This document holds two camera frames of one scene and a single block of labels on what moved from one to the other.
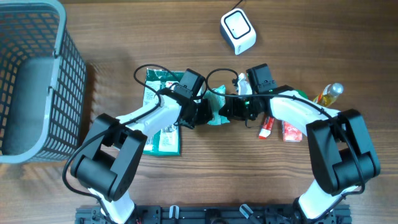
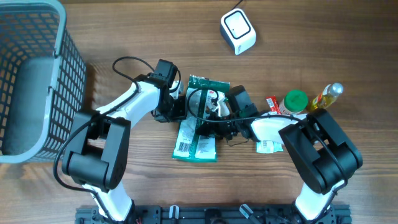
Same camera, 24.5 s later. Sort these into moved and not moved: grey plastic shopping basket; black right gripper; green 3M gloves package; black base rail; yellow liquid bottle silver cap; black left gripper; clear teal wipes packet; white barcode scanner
Moved: black left gripper; green 3M gloves package; black right gripper; clear teal wipes packet
Not moved: black base rail; white barcode scanner; grey plastic shopping basket; yellow liquid bottle silver cap
